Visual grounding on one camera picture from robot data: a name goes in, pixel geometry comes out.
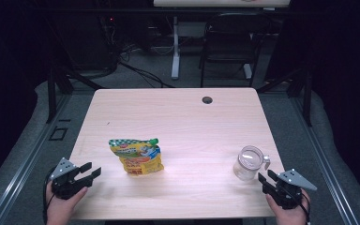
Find yellow spout pouch green cap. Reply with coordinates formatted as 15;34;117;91
108;138;165;177

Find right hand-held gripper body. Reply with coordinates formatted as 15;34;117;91
263;168;319;211

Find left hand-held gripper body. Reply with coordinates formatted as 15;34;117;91
49;157;94;201

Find clear glass jar hinged lid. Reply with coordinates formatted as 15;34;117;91
232;144;272;183

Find right hand-held gripper black cable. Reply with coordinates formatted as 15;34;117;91
298;191;312;225

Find black floor cables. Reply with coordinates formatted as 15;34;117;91
117;43;175;89

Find person's right hand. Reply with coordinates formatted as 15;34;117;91
265;188;311;225

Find black metal stand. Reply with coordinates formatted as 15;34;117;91
45;66;105;125
256;66;314;128

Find white desk with white legs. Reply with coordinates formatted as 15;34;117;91
153;0;292;81

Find person's left hand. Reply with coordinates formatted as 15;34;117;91
45;182;89;225

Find black folding chair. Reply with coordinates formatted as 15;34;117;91
198;12;274;89

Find aluminium floor rail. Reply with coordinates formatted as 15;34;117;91
0;93;73;225
289;93;360;225

